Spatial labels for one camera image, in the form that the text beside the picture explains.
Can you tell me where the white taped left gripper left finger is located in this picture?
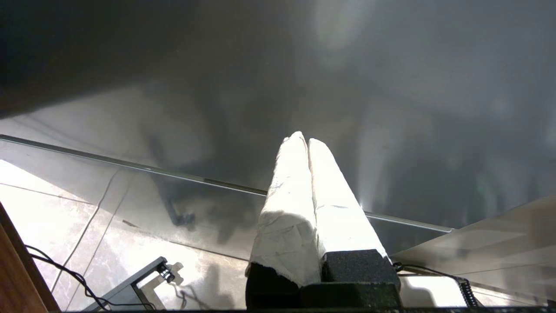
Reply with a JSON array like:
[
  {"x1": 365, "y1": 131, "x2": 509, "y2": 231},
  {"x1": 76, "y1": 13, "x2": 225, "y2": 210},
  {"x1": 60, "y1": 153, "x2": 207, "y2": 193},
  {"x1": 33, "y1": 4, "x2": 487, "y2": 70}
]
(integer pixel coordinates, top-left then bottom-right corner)
[{"x1": 245, "y1": 131, "x2": 323, "y2": 310}]

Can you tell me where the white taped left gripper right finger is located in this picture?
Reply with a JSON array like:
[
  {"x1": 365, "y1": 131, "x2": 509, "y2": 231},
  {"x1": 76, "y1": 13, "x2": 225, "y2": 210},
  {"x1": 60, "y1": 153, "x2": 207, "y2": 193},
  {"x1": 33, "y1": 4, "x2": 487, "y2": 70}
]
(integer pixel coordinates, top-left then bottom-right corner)
[{"x1": 308, "y1": 138, "x2": 401, "y2": 288}]

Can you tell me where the stainless steel appliance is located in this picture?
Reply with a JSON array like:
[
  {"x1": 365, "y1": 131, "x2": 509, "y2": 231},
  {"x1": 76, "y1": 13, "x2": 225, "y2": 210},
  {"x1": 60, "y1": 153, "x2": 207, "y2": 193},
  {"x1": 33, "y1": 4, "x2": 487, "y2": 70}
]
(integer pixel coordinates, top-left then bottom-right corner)
[{"x1": 0, "y1": 0, "x2": 556, "y2": 261}]

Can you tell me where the black metal stand leg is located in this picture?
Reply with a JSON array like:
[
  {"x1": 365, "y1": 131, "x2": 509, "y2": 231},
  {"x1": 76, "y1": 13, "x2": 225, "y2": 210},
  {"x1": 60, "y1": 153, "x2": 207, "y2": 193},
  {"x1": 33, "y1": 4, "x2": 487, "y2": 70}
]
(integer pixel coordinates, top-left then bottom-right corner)
[{"x1": 82, "y1": 256, "x2": 176, "y2": 312}]

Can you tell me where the brown wooden panel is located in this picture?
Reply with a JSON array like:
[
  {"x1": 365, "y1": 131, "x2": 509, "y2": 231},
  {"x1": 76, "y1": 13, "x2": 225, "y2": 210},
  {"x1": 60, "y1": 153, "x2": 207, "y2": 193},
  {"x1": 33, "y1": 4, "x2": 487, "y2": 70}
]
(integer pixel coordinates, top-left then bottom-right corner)
[{"x1": 0, "y1": 203, "x2": 60, "y2": 312}]

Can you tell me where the black coiled cable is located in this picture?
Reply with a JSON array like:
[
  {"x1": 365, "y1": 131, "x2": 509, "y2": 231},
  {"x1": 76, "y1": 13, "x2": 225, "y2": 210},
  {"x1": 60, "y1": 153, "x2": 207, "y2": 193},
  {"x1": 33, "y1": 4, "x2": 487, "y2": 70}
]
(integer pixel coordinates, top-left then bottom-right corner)
[{"x1": 392, "y1": 262, "x2": 479, "y2": 307}]

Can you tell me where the thin black floor cable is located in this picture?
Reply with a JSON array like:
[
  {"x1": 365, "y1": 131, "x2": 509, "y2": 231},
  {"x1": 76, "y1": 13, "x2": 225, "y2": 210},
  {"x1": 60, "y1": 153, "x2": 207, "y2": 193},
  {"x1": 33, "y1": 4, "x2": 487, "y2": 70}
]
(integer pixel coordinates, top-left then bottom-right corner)
[{"x1": 25, "y1": 245, "x2": 156, "y2": 311}]

